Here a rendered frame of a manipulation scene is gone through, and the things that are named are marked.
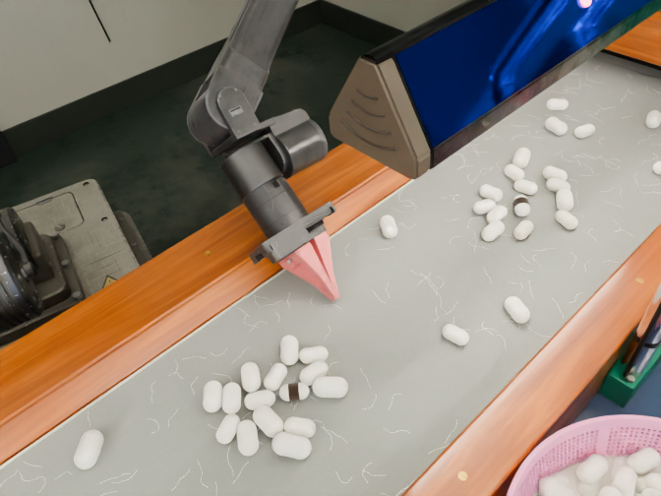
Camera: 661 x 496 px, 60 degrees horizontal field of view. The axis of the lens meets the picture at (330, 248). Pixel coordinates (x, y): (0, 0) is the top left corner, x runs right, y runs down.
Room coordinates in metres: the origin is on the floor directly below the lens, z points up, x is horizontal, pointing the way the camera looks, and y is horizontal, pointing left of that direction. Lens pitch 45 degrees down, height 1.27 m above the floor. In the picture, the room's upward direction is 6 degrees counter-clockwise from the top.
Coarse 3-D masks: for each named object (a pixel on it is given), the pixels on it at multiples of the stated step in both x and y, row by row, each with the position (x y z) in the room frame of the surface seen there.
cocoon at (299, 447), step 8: (280, 432) 0.27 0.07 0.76; (272, 440) 0.26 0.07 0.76; (280, 440) 0.26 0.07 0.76; (288, 440) 0.26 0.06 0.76; (296, 440) 0.26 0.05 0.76; (304, 440) 0.26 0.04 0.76; (272, 448) 0.26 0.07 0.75; (280, 448) 0.25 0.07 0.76; (288, 448) 0.25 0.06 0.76; (296, 448) 0.25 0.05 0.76; (304, 448) 0.25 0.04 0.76; (288, 456) 0.25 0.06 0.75; (296, 456) 0.24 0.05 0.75; (304, 456) 0.24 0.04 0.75
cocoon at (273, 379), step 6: (276, 366) 0.34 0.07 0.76; (282, 366) 0.34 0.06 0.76; (270, 372) 0.34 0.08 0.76; (276, 372) 0.34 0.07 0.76; (282, 372) 0.34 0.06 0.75; (270, 378) 0.33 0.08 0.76; (276, 378) 0.33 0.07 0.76; (282, 378) 0.33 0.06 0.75; (264, 384) 0.33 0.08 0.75; (270, 384) 0.32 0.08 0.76; (276, 384) 0.32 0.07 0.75; (270, 390) 0.32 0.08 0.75
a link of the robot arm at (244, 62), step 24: (264, 0) 0.70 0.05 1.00; (288, 0) 0.71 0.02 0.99; (240, 24) 0.66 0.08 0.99; (264, 24) 0.67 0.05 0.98; (240, 48) 0.63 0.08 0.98; (264, 48) 0.65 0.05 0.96; (216, 72) 0.59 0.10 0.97; (240, 72) 0.60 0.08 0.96; (264, 72) 0.62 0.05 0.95; (192, 120) 0.58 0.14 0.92; (216, 120) 0.55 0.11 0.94; (216, 144) 0.58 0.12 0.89
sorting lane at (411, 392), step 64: (512, 128) 0.75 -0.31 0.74; (640, 128) 0.72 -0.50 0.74; (448, 192) 0.62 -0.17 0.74; (512, 192) 0.60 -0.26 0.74; (576, 192) 0.59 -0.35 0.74; (640, 192) 0.57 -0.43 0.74; (384, 256) 0.50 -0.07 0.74; (448, 256) 0.49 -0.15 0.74; (512, 256) 0.48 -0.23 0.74; (576, 256) 0.47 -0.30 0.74; (256, 320) 0.42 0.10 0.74; (320, 320) 0.41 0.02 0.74; (384, 320) 0.40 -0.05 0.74; (448, 320) 0.39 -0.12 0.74; (512, 320) 0.38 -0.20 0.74; (128, 384) 0.35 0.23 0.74; (192, 384) 0.34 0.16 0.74; (384, 384) 0.32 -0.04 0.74; (448, 384) 0.31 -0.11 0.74; (64, 448) 0.29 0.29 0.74; (128, 448) 0.28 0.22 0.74; (192, 448) 0.27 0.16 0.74; (320, 448) 0.26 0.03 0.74; (384, 448) 0.25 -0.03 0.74
